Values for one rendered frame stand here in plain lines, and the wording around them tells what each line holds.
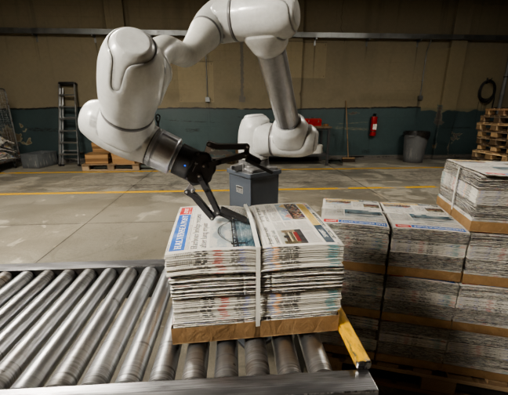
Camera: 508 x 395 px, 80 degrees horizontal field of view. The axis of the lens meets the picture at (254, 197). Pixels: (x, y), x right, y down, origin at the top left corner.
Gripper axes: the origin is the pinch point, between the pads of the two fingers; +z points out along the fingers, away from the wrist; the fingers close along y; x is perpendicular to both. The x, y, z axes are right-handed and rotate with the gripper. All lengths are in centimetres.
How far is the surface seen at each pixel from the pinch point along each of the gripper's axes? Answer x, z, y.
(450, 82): -698, 439, -314
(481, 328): -31, 120, 17
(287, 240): 11.5, 8.7, 3.6
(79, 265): -24, -37, 53
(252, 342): 14.7, 12.2, 27.7
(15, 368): 17, -31, 51
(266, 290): 13.8, 9.4, 14.8
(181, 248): 13.5, -10.9, 13.7
